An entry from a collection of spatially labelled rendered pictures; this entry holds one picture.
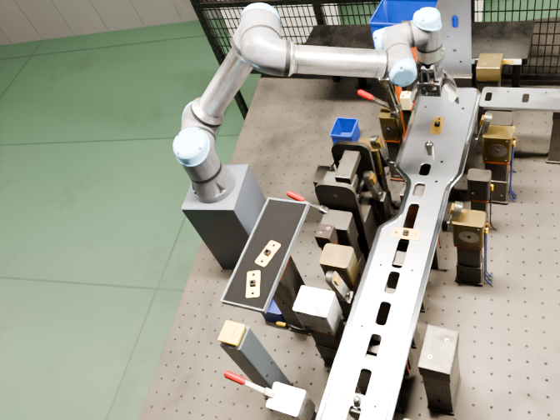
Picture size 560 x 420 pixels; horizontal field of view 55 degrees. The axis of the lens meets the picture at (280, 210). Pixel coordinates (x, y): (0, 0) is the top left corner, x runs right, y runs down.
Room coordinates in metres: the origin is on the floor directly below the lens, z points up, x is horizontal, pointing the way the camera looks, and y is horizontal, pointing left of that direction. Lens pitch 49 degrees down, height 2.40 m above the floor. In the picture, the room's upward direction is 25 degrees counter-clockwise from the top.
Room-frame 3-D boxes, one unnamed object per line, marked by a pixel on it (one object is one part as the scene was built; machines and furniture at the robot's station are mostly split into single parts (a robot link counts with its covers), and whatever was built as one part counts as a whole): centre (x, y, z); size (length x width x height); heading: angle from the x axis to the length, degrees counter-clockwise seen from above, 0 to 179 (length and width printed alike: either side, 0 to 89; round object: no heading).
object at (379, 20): (1.71, -0.78, 1.09); 0.30 x 0.17 x 0.13; 44
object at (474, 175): (1.00, -0.64, 0.84); 0.10 x 0.05 x 0.29; 49
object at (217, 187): (1.36, 0.17, 1.15); 0.15 x 0.15 x 0.10
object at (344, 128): (1.68, -0.40, 0.74); 0.11 x 0.10 x 0.09; 139
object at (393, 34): (1.27, -0.51, 1.41); 0.11 x 0.11 x 0.08; 73
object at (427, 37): (1.25, -0.61, 1.41); 0.09 x 0.08 x 0.11; 73
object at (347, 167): (1.12, -0.23, 0.94); 0.18 x 0.13 x 0.49; 139
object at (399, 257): (0.85, -0.27, 0.84); 0.12 x 0.05 x 0.29; 49
